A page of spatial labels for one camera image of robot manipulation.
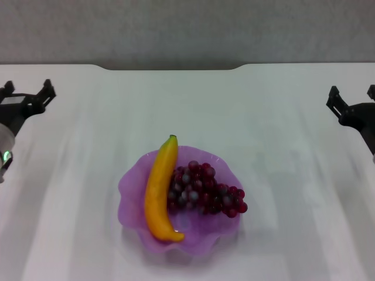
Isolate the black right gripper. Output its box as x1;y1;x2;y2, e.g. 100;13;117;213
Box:
325;84;375;156

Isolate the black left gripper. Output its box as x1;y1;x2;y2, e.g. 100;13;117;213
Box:
0;78;57;139

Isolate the dark red grape bunch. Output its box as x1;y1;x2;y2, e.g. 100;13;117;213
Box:
166;160;249;219

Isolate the purple wavy plastic plate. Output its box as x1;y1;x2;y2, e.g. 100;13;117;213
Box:
117;145;246;255

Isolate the yellow banana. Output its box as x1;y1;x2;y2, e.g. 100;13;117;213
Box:
144;134;186;243

